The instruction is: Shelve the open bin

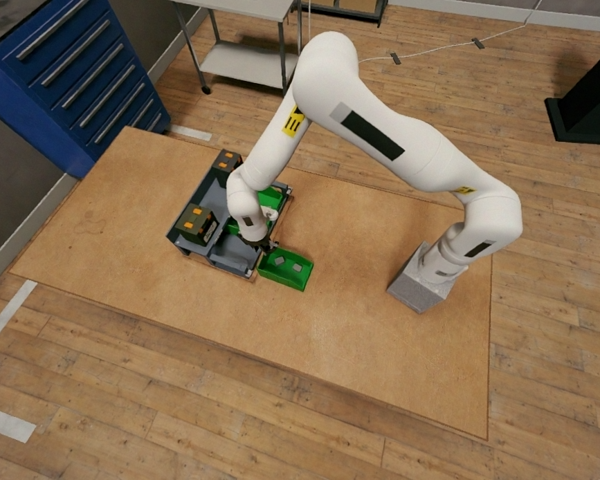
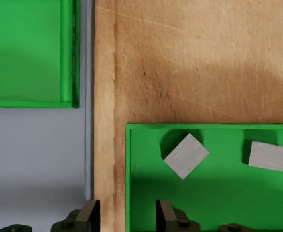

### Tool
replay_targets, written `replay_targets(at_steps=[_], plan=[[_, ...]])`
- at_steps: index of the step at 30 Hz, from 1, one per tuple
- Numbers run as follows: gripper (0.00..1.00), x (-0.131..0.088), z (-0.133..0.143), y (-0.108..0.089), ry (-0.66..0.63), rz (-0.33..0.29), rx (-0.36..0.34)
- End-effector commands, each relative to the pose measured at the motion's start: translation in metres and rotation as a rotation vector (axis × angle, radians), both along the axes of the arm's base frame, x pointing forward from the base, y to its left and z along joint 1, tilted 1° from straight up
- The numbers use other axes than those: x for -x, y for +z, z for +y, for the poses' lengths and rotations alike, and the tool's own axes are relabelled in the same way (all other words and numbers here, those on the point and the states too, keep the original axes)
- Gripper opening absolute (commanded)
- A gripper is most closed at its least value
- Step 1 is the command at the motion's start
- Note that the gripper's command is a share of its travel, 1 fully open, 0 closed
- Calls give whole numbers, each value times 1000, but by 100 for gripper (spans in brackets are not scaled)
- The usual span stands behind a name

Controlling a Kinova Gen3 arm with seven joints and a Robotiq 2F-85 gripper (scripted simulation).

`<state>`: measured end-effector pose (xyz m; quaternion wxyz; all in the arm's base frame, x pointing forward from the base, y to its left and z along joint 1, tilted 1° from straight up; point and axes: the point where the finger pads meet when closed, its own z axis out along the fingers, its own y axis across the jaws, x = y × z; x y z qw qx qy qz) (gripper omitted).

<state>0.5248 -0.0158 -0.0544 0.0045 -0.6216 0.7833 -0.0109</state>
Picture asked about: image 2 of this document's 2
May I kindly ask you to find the green bin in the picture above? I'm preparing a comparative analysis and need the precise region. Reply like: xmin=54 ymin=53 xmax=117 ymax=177
xmin=125 ymin=123 xmax=283 ymax=232
xmin=0 ymin=0 xmax=80 ymax=109

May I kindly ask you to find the grey rectangular block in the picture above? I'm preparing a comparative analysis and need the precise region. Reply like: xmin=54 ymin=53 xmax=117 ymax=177
xmin=242 ymin=139 xmax=283 ymax=171
xmin=161 ymin=132 xmax=209 ymax=179

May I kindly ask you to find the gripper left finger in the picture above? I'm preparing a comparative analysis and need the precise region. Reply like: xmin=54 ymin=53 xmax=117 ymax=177
xmin=0 ymin=200 xmax=101 ymax=232

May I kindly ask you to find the grey shelf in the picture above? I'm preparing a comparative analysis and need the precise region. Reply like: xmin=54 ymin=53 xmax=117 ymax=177
xmin=0 ymin=0 xmax=95 ymax=232

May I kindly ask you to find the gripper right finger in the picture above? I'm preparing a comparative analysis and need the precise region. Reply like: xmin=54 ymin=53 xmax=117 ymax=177
xmin=156 ymin=200 xmax=258 ymax=232

